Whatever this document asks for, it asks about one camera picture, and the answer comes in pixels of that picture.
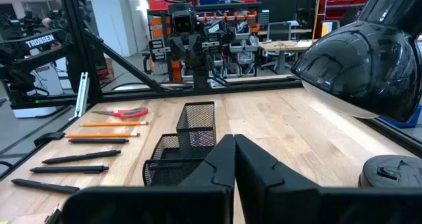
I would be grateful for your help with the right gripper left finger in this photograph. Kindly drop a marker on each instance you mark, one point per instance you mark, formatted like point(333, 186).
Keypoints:
point(148, 204)

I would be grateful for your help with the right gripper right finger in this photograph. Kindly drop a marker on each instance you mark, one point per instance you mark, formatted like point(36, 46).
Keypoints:
point(296, 204)

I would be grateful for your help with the black pen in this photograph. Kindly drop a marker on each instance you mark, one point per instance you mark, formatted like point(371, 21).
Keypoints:
point(46, 186)
point(82, 157)
point(99, 140)
point(66, 169)

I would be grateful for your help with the orange pencil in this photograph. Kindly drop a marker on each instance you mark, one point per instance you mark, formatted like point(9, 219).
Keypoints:
point(112, 124)
point(99, 135)

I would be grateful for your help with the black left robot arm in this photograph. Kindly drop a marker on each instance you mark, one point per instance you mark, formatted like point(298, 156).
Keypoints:
point(200, 77)

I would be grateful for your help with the black Trossen-labelled robot arm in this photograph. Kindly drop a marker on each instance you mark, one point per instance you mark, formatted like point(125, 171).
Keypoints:
point(39, 41)

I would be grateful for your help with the black mesh desk organizer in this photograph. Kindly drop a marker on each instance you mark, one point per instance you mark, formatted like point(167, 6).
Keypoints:
point(196, 125)

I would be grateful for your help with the grey office chair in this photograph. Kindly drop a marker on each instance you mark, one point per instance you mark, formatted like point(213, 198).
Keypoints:
point(278, 31)

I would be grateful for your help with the blue shelf bin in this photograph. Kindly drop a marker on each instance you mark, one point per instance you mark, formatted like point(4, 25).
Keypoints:
point(211, 0)

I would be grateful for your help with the parts bin shelf rack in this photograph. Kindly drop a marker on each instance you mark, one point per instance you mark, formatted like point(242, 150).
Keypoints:
point(245, 44)

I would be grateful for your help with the wooden desk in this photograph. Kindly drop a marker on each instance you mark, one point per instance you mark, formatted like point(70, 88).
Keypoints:
point(283, 46)

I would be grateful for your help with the black table clamp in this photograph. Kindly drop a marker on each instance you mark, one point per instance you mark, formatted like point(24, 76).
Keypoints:
point(46, 139)

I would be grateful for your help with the white cabinet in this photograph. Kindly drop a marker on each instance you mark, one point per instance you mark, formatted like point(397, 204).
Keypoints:
point(49, 82)

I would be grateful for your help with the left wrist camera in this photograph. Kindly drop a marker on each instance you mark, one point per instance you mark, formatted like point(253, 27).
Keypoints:
point(183, 23)

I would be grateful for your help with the table-level camera box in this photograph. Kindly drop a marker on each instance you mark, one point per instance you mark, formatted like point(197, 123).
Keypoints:
point(54, 217)

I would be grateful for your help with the black aluminium table frame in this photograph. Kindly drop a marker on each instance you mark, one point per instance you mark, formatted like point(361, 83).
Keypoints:
point(81, 52)

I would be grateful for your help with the silver aluminium bracket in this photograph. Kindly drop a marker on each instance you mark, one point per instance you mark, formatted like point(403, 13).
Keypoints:
point(82, 92)

